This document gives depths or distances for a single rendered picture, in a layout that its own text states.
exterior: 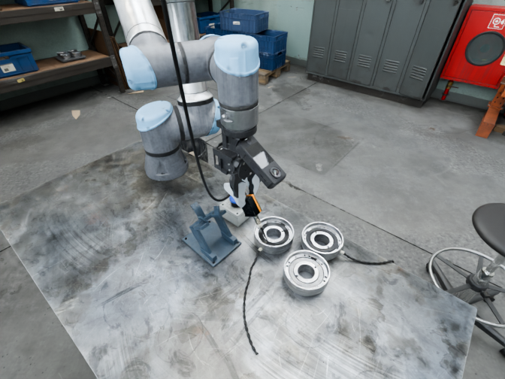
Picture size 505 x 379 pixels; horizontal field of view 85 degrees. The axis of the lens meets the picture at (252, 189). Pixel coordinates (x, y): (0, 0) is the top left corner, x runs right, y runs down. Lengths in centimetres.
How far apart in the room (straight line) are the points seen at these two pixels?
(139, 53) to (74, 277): 54
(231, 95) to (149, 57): 16
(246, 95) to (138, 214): 53
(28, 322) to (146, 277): 120
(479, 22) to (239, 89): 359
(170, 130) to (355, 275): 67
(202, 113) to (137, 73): 40
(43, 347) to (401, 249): 198
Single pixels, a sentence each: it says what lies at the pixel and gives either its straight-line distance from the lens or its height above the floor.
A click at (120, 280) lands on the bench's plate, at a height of 80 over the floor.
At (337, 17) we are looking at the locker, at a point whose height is 81.
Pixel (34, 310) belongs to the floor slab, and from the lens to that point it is 191.
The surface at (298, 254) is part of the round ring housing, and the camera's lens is 70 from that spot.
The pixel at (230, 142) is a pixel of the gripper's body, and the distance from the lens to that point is 60.
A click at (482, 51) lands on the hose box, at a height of 62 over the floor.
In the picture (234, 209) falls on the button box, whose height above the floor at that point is 84.
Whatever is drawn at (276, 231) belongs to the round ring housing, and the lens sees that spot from 76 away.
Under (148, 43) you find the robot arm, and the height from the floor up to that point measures 127.
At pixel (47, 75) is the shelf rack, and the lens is 384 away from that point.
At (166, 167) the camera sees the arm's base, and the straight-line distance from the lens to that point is 97.
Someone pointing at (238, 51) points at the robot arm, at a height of 127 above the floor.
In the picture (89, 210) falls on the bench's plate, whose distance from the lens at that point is 97.
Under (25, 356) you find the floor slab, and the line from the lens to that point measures 179.
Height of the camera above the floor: 139
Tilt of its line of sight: 40 degrees down
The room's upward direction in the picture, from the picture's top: straight up
